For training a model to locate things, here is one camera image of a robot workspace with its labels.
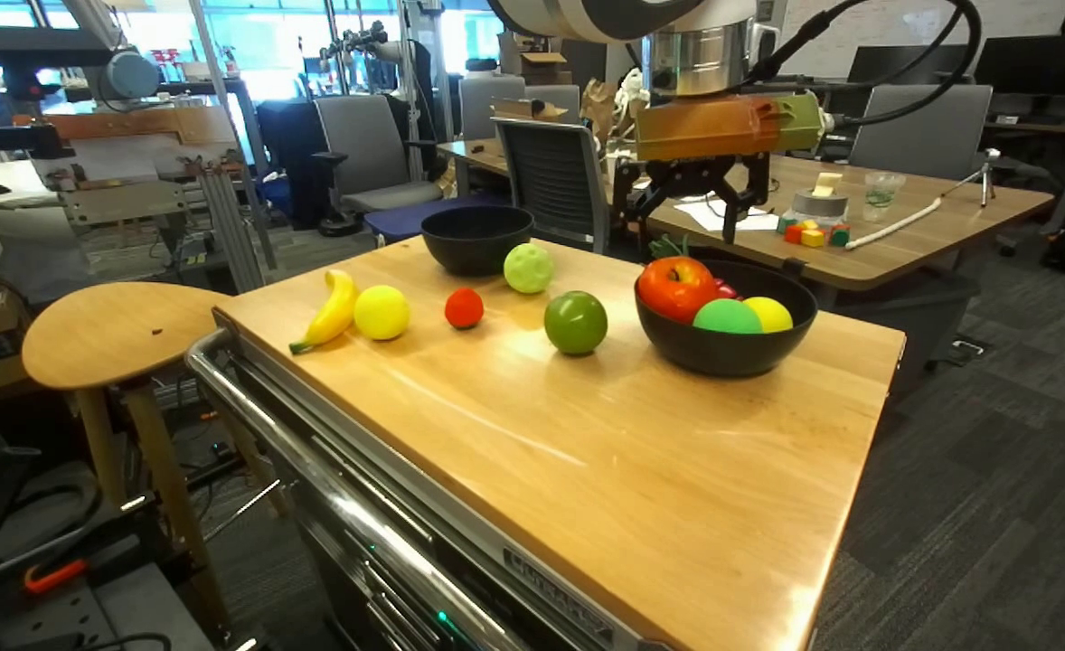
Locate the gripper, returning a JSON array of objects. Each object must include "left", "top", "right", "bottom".
[{"left": 612, "top": 154, "right": 774, "bottom": 250}]

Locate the bright green toy ball fruit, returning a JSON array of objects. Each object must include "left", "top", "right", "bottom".
[{"left": 693, "top": 298, "right": 764, "bottom": 335}]

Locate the yellow toy ball fruit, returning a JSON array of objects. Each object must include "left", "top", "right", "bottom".
[{"left": 743, "top": 296, "right": 795, "bottom": 334}]

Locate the pale green dimpled toy fruit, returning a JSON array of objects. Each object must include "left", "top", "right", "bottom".
[{"left": 504, "top": 242, "right": 555, "bottom": 295}]

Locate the white sheet of paper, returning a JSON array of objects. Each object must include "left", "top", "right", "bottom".
[{"left": 674, "top": 195, "right": 780, "bottom": 233}]

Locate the red orange toy apple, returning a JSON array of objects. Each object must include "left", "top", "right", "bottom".
[{"left": 636, "top": 256, "right": 721, "bottom": 325}]

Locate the grey tape roll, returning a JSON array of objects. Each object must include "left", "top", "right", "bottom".
[{"left": 790, "top": 188, "right": 850, "bottom": 221}]

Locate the black mesh office chair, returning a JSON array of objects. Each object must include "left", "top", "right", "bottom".
[{"left": 494, "top": 118, "right": 611, "bottom": 255}]

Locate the black bowl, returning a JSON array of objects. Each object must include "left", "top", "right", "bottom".
[
  {"left": 634, "top": 260, "right": 819, "bottom": 378},
  {"left": 420, "top": 204, "right": 535, "bottom": 278}
]

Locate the dark green toy apple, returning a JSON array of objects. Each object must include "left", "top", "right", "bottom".
[{"left": 544, "top": 290, "right": 608, "bottom": 355}]

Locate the clear plastic cup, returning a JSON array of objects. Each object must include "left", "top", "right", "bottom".
[{"left": 863, "top": 172, "right": 907, "bottom": 223}]

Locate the cardboard box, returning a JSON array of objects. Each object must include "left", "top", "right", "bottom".
[{"left": 498, "top": 32, "right": 572, "bottom": 87}]

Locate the long wooden table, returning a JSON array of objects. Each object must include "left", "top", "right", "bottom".
[{"left": 438, "top": 136, "right": 1056, "bottom": 292}]

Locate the small red toy tomato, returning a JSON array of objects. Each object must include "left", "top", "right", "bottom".
[{"left": 445, "top": 288, "right": 485, "bottom": 330}]

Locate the blue upholstered seat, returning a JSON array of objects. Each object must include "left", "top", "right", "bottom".
[{"left": 365, "top": 193, "right": 499, "bottom": 246}]

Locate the small tabletop tripod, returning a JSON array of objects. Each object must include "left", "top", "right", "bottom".
[{"left": 943, "top": 148, "right": 1004, "bottom": 208}]

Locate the steel tool cabinet wooden top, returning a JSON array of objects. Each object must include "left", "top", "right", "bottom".
[{"left": 186, "top": 233, "right": 907, "bottom": 651}]

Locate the grey office chair with armrests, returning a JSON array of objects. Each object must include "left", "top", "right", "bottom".
[{"left": 313, "top": 95, "right": 444, "bottom": 238}]

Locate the yellow toy lemon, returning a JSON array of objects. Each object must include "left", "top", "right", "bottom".
[{"left": 353, "top": 285, "right": 411, "bottom": 342}]

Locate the row of monitors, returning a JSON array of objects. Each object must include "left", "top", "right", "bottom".
[{"left": 847, "top": 33, "right": 1065, "bottom": 99}]

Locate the yellow toy banana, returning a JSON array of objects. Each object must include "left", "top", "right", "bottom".
[{"left": 288, "top": 269, "right": 360, "bottom": 355}]

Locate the bundle of aluminium rails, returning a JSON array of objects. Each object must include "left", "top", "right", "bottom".
[{"left": 194, "top": 161, "right": 269, "bottom": 296}]

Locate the grey blue robot joint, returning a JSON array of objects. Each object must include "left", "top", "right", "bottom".
[{"left": 62, "top": 0, "right": 164, "bottom": 102}]

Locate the round wooden stool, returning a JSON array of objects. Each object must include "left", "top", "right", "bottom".
[{"left": 22, "top": 281, "right": 237, "bottom": 638}]

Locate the white rope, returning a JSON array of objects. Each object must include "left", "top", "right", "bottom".
[{"left": 844, "top": 197, "right": 944, "bottom": 251}]

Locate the steel cabinet push handle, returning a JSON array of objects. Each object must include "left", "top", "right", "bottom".
[{"left": 186, "top": 327, "right": 533, "bottom": 651}]

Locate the orange clamp handle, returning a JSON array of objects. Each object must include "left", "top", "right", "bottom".
[{"left": 24, "top": 558, "right": 90, "bottom": 596}]

